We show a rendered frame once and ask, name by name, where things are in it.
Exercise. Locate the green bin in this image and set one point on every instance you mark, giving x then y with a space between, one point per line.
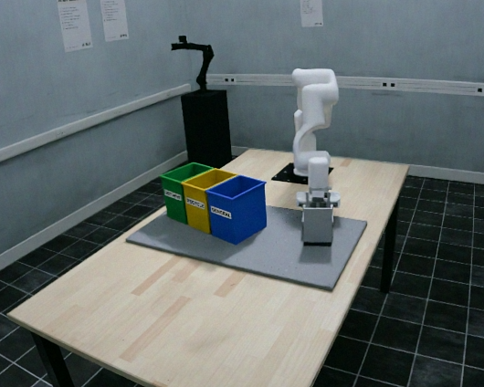
174 192

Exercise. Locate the blue bin with label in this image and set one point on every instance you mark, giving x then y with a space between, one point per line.
237 208

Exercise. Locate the yellow open bin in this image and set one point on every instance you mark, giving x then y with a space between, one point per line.
196 200

